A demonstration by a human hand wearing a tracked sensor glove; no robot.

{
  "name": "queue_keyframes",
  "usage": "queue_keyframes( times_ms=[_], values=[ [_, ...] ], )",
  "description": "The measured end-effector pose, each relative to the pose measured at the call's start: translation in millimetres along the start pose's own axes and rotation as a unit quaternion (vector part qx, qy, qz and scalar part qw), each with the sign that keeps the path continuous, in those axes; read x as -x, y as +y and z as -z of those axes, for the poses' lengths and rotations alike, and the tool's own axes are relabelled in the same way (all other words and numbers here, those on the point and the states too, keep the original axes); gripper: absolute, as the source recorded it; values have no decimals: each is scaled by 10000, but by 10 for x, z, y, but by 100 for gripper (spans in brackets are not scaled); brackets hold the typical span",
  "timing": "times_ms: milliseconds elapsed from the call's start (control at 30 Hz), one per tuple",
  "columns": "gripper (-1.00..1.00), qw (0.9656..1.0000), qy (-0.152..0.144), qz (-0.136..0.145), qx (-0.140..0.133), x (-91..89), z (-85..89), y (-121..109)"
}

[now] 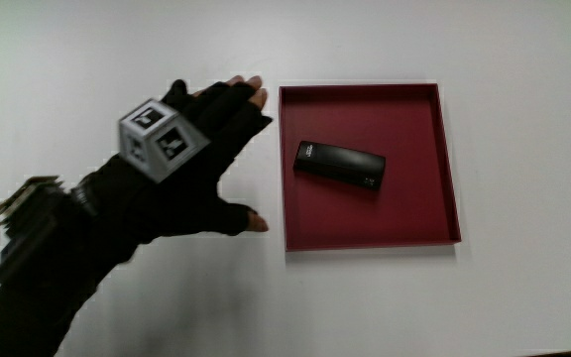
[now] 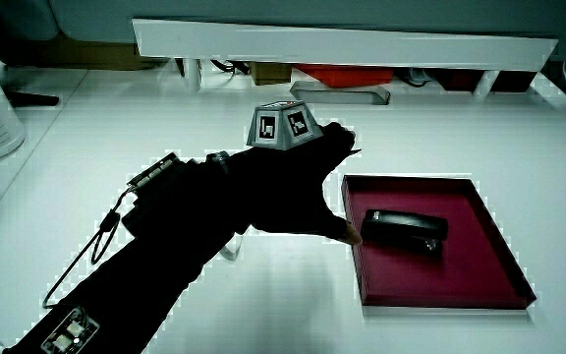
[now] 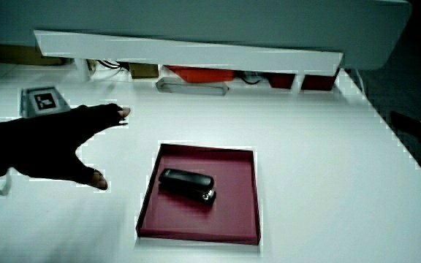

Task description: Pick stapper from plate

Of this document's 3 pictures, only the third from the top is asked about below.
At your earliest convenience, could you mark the black stapler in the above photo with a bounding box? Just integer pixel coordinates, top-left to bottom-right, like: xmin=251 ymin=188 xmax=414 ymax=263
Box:
xmin=158 ymin=167 xmax=217 ymax=205

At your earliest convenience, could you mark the person's left hand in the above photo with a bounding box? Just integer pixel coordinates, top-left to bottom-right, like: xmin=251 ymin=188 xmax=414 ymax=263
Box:
xmin=0 ymin=86 xmax=132 ymax=191

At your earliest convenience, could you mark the cardboard box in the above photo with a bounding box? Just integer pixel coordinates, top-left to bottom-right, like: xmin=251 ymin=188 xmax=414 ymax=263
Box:
xmin=0 ymin=42 xmax=65 ymax=66

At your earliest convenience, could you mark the dark red box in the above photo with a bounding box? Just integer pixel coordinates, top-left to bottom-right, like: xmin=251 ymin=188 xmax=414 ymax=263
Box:
xmin=300 ymin=69 xmax=340 ymax=91
xmin=265 ymin=72 xmax=296 ymax=90

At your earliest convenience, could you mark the white cable loop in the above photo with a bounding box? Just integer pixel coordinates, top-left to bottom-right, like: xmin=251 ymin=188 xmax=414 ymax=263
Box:
xmin=0 ymin=168 xmax=13 ymax=197

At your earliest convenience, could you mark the brown small box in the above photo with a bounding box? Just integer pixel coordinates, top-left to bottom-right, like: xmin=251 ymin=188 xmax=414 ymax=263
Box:
xmin=129 ymin=63 xmax=159 ymax=80

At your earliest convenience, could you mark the black cable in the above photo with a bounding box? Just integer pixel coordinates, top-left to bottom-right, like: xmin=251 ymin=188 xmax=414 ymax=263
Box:
xmin=238 ymin=71 xmax=265 ymax=85
xmin=96 ymin=59 xmax=129 ymax=71

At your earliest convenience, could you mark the clear oblong tray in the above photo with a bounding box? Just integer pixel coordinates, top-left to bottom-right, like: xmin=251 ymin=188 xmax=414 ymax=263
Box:
xmin=155 ymin=77 xmax=230 ymax=97

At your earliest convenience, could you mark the white desk shelf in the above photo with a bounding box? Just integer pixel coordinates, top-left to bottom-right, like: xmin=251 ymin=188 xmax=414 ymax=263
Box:
xmin=34 ymin=29 xmax=344 ymax=82

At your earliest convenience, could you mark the grey partition panel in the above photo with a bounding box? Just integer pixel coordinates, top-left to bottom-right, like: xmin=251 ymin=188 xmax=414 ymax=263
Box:
xmin=0 ymin=0 xmax=413 ymax=71

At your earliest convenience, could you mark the orange red box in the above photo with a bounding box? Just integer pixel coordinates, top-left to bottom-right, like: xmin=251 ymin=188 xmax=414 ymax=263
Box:
xmin=165 ymin=65 xmax=236 ymax=83

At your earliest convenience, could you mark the dark red square plate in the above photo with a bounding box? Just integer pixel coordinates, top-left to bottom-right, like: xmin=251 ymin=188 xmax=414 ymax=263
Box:
xmin=135 ymin=143 xmax=262 ymax=246

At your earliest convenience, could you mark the black phone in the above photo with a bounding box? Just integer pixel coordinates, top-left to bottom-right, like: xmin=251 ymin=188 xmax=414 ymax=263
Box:
xmin=390 ymin=110 xmax=421 ymax=147

